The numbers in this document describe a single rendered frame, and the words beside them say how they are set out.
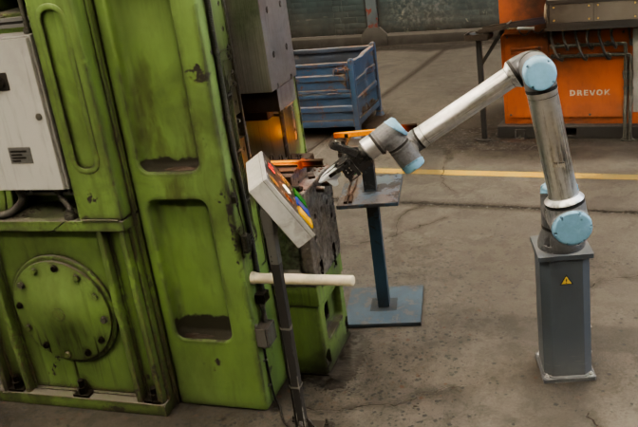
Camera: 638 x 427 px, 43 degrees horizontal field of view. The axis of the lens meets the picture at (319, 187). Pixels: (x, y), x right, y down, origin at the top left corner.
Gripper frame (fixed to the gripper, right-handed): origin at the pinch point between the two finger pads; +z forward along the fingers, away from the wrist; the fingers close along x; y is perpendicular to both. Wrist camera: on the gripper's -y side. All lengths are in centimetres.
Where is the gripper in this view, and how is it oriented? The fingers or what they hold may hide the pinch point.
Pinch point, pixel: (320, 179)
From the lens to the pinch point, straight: 307.4
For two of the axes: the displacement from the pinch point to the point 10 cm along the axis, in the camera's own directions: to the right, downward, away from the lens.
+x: -1.2, -3.3, 9.4
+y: 6.1, 7.3, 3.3
